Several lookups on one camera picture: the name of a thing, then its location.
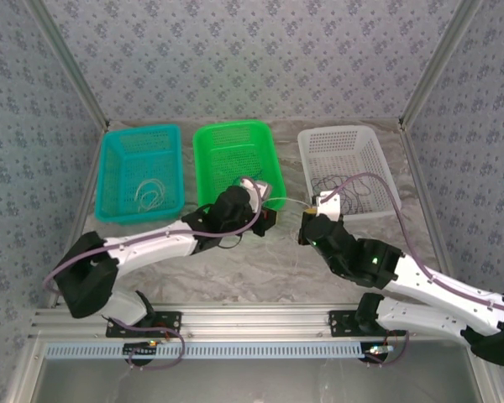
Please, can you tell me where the dark purple thin cable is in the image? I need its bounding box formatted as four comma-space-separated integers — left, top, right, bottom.
310, 175, 375, 213

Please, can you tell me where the green perforated plastic basket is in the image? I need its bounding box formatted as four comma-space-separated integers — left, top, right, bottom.
192, 119, 287, 213

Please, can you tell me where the white perforated plastic basket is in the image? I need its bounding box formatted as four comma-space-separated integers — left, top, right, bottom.
297, 124, 403, 222

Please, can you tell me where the small black controller board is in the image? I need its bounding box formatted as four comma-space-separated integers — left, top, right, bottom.
363, 343, 395, 362
123, 342, 160, 358

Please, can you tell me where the teal perforated plastic basket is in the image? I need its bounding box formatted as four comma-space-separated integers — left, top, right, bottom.
94, 123, 185, 224

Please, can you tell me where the aluminium table side bar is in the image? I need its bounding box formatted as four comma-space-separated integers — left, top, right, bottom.
3, 123, 110, 403
400, 123, 495, 403

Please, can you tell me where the grey metal bottom panel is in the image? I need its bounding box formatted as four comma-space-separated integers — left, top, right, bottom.
29, 359, 488, 403

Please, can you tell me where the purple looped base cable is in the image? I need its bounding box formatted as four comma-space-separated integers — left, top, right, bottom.
363, 329, 411, 369
108, 318, 186, 373

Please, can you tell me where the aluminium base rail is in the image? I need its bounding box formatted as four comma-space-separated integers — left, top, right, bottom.
31, 304, 446, 342

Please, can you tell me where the white slotted cable duct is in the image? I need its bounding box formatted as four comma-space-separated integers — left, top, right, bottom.
45, 340, 404, 361

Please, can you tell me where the aluminium frame post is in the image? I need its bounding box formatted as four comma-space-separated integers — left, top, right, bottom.
27, 0, 111, 129
397, 0, 485, 129

